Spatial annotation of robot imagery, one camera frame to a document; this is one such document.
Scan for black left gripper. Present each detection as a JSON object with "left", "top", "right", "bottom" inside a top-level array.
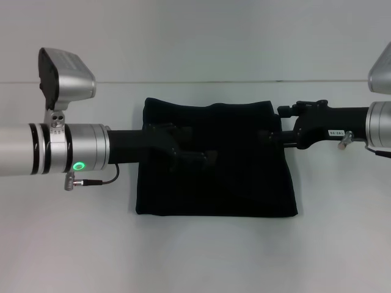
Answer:
[{"left": 108, "top": 121, "right": 218, "bottom": 172}]

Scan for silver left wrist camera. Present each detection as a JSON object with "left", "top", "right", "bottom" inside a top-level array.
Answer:
[{"left": 37, "top": 47, "right": 98, "bottom": 128}]

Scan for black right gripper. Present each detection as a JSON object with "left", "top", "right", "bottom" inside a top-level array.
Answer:
[{"left": 257, "top": 98, "right": 371, "bottom": 151}]

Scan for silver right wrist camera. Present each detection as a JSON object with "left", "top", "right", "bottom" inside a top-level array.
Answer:
[{"left": 367, "top": 41, "right": 391, "bottom": 94}]

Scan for black shirt with FREE print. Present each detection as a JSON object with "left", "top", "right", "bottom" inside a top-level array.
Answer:
[{"left": 134, "top": 96, "right": 299, "bottom": 219}]

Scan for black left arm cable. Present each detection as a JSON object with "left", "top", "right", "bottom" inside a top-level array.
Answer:
[{"left": 63, "top": 163, "right": 121, "bottom": 191}]

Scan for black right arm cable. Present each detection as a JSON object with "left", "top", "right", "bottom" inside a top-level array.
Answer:
[{"left": 337, "top": 130, "right": 391, "bottom": 160}]

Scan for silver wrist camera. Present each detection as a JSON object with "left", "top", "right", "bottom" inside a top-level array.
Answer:
[
  {"left": 367, "top": 41, "right": 391, "bottom": 94},
  {"left": 37, "top": 47, "right": 98, "bottom": 128}
]

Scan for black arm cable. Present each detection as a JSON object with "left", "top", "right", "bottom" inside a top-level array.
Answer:
[
  {"left": 337, "top": 130, "right": 391, "bottom": 160},
  {"left": 63, "top": 163, "right": 121, "bottom": 191}
]

